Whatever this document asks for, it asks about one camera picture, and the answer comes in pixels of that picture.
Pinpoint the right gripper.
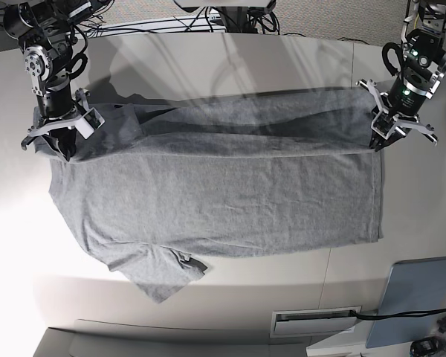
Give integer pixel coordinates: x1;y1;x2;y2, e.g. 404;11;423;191
21;88;91;149

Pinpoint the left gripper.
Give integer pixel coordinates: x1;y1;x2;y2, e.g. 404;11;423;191
356;78;438;145

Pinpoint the grey T-shirt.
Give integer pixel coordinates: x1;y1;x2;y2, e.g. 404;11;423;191
35;89;382;303

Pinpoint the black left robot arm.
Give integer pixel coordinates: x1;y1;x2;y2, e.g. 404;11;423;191
35;29;446;164

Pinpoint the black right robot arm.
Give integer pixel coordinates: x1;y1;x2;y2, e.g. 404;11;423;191
4;1;408;163

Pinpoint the blue grey tablet board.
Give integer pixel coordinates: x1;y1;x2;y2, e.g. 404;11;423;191
365;257;446;349

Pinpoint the black device with blue light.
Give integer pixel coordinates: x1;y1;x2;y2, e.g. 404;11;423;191
410;336;446;357

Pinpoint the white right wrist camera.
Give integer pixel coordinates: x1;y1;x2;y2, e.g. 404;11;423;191
371;111;393;140

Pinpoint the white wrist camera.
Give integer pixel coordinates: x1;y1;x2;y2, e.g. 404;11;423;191
74;108;105;139
371;111;393;140

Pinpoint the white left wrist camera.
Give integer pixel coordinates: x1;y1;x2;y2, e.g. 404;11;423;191
74;108;105;139

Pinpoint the black cable at table slot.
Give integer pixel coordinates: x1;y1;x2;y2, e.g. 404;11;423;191
351;305;446;321

